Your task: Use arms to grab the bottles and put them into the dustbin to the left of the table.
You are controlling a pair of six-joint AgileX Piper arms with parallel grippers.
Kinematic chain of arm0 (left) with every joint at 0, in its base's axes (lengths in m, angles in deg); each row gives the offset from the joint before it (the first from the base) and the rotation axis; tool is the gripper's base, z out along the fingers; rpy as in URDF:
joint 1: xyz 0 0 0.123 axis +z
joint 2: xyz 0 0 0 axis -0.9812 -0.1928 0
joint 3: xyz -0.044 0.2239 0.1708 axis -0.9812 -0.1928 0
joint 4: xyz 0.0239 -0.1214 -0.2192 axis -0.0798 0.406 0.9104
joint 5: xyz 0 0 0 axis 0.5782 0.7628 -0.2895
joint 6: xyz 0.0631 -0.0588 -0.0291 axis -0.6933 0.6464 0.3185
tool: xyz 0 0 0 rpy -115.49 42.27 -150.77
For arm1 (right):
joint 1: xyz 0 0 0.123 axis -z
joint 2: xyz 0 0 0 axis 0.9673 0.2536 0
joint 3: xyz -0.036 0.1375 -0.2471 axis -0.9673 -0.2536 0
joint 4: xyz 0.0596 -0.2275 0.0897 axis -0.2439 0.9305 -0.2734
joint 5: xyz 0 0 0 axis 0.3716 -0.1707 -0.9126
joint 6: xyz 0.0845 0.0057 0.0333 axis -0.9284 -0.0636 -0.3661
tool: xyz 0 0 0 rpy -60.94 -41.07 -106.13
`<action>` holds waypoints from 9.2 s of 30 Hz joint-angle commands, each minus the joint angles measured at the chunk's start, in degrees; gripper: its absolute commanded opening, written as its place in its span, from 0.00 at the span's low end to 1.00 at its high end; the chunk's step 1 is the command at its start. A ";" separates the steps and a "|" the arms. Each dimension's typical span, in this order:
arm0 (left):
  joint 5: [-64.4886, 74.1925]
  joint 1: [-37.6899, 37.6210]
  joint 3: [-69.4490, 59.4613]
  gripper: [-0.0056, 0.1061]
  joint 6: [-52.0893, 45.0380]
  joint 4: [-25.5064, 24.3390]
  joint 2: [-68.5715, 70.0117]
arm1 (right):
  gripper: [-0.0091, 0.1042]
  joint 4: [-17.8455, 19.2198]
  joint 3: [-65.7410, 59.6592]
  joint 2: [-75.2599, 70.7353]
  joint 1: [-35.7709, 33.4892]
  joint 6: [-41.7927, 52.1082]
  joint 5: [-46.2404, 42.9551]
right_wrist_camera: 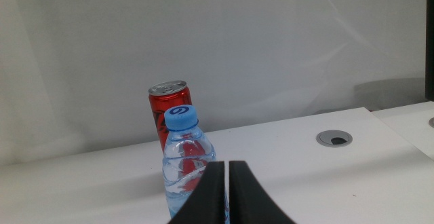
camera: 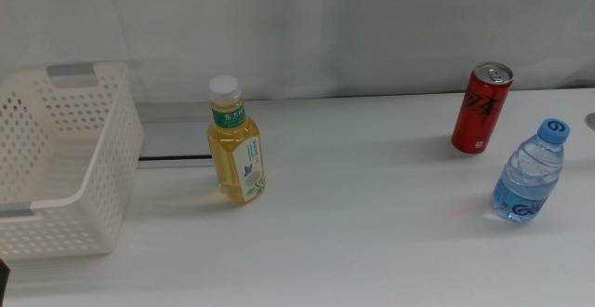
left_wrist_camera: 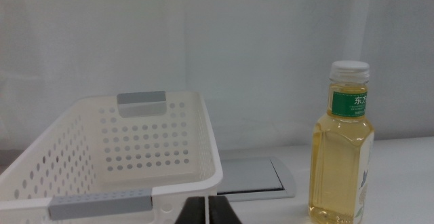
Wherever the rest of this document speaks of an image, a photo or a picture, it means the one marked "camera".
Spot clear water bottle blue cap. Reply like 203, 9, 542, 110
491, 117, 572, 225

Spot silver rectangular cable tray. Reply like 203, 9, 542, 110
134, 101, 219, 169

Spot yellow tea bottle white cap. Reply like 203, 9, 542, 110
205, 74, 267, 207

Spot red soda can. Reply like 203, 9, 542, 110
450, 61, 514, 155

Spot white perforated plastic basket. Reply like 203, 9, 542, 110
0, 60, 145, 260

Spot white backdrop curtain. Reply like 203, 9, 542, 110
0, 0, 595, 104

